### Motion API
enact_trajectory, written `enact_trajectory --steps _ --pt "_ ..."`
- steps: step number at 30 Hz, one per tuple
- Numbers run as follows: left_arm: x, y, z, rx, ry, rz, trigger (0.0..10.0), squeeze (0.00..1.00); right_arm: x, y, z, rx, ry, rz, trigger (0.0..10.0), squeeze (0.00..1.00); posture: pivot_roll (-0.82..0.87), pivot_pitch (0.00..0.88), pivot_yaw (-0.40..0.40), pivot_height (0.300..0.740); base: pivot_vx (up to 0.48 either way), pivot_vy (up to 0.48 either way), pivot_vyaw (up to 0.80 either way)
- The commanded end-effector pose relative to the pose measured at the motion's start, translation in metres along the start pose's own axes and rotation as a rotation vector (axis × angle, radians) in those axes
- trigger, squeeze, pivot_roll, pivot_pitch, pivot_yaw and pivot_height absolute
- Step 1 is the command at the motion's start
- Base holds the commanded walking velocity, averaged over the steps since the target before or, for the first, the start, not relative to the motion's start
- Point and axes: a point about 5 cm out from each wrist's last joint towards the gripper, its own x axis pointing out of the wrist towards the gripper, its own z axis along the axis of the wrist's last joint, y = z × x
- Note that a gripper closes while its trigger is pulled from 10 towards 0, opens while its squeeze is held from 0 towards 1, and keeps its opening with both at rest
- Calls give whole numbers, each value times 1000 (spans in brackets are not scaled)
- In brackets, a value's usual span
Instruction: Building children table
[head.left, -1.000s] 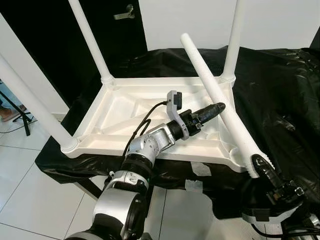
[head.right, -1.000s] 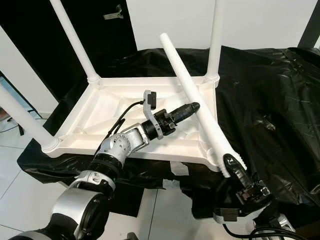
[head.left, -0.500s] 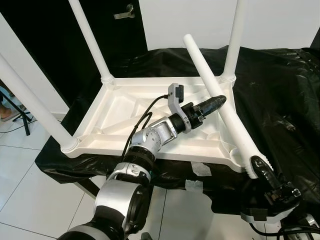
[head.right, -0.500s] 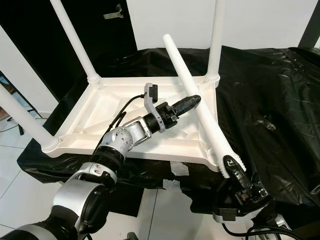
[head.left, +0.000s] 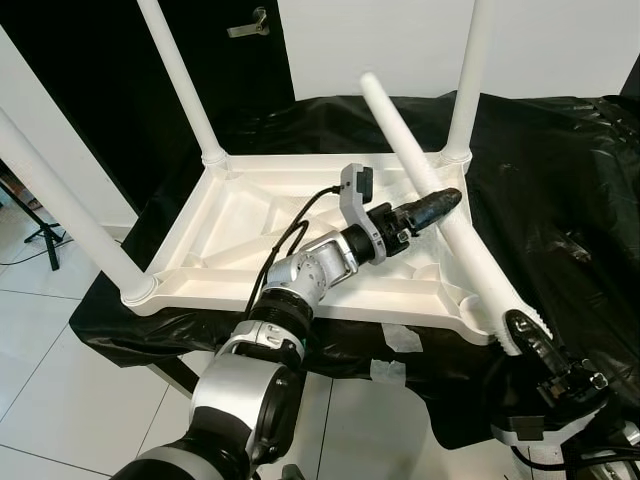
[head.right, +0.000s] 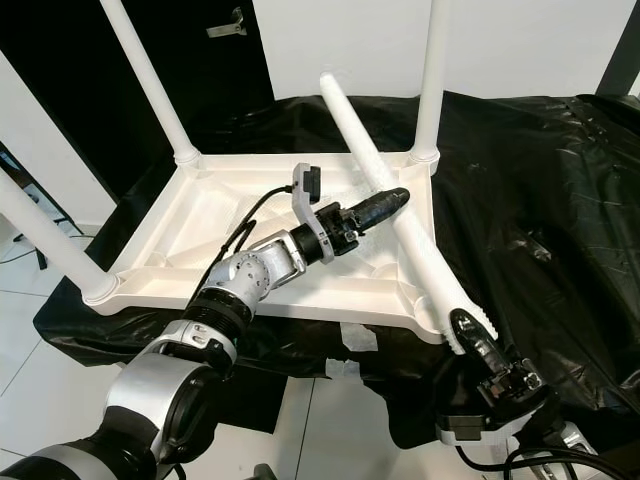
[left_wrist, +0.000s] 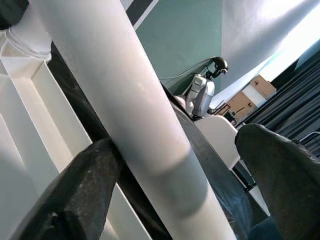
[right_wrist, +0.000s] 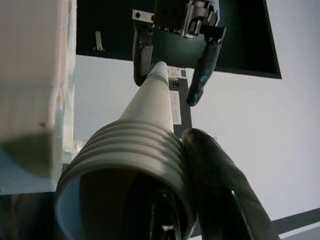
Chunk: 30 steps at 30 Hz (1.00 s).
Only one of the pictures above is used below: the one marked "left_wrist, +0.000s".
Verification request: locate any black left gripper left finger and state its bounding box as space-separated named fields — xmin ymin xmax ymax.
xmin=9 ymin=137 xmax=126 ymax=240

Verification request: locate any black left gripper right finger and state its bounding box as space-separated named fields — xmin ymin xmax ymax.
xmin=234 ymin=123 xmax=320 ymax=240

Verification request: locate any white plastic table top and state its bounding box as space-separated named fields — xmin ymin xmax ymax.
xmin=0 ymin=56 xmax=161 ymax=240

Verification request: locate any white plastic table leg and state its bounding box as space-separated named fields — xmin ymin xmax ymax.
xmin=32 ymin=0 xmax=237 ymax=240
xmin=0 ymin=0 xmax=52 ymax=62

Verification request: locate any black plastic cover sheet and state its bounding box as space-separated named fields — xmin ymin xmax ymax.
xmin=47 ymin=42 xmax=276 ymax=240

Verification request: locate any white rounded chair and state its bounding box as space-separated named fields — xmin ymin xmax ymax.
xmin=194 ymin=115 xmax=239 ymax=171

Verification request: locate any dark blue curtain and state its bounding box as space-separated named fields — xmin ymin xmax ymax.
xmin=243 ymin=49 xmax=320 ymax=161

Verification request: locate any brown cardboard box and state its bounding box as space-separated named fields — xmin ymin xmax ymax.
xmin=249 ymin=74 xmax=277 ymax=101
xmin=227 ymin=91 xmax=256 ymax=120

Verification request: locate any silver humanoid robot black head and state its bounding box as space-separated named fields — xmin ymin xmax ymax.
xmin=186 ymin=56 xmax=230 ymax=118

